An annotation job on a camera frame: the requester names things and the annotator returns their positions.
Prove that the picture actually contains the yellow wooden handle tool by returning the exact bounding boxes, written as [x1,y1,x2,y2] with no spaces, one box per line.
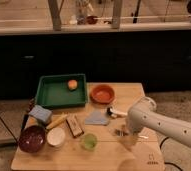
[46,114,68,130]

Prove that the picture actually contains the orange red bowl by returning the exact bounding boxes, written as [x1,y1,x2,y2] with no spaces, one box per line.
[90,84,115,104]

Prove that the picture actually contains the green plastic cup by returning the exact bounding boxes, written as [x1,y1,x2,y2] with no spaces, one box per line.
[81,133,97,150]

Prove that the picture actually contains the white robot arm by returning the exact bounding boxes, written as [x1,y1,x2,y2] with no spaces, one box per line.
[125,97,191,148]

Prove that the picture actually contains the blue sponge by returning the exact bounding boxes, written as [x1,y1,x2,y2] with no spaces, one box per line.
[29,105,52,124]

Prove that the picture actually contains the black floor cable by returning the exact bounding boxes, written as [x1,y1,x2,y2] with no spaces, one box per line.
[159,136,184,171]

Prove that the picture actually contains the orange ball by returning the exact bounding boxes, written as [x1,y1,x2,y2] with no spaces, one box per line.
[68,80,78,90]

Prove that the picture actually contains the brown rectangular block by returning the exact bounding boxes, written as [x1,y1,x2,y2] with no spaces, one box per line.
[66,115,84,138]

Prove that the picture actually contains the silver metal fork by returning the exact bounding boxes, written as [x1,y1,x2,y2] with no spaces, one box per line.
[114,129,149,139]

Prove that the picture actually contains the black handled utensil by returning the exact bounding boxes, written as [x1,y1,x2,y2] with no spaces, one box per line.
[21,114,29,132]

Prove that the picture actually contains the blue grey cloth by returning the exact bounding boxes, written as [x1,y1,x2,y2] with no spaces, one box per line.
[85,110,109,125]

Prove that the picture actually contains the white small bowl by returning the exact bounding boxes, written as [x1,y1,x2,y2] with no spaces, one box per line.
[47,127,66,147]

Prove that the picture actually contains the dark maroon bowl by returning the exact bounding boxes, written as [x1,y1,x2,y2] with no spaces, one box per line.
[18,125,46,153]

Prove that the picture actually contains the green plastic tray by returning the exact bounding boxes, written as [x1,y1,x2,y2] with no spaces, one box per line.
[35,74,88,109]

